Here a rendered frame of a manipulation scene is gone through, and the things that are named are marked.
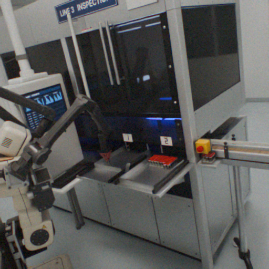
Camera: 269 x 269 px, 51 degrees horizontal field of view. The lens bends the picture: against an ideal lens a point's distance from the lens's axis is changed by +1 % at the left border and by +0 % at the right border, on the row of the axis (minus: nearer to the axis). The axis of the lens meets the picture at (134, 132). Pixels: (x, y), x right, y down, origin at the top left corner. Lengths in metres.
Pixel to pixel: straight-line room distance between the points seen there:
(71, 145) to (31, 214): 0.82
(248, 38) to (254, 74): 0.72
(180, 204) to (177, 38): 1.13
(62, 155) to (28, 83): 0.61
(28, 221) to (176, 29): 1.34
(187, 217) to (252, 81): 4.69
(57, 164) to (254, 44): 4.95
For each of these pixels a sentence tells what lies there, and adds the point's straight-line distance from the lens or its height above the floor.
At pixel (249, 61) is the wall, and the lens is 6.37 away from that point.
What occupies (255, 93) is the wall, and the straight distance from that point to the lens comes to 6.47.
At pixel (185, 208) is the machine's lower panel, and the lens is 2.07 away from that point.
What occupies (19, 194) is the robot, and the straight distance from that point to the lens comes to 1.71.
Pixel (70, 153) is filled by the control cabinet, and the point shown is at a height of 0.91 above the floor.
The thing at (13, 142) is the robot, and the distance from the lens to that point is 1.58.
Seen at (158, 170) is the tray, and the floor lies 0.88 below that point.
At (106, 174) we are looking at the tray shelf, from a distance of 1.89.
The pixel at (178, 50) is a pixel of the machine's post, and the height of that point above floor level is 1.59.
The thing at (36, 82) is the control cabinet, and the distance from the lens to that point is 2.15.
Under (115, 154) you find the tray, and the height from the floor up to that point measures 0.89.
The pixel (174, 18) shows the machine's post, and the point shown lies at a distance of 1.65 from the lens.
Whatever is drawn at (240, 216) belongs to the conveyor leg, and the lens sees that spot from 2.09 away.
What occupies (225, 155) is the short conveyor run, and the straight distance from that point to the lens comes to 1.83.
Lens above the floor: 1.68
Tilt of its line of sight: 18 degrees down
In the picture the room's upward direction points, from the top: 11 degrees counter-clockwise
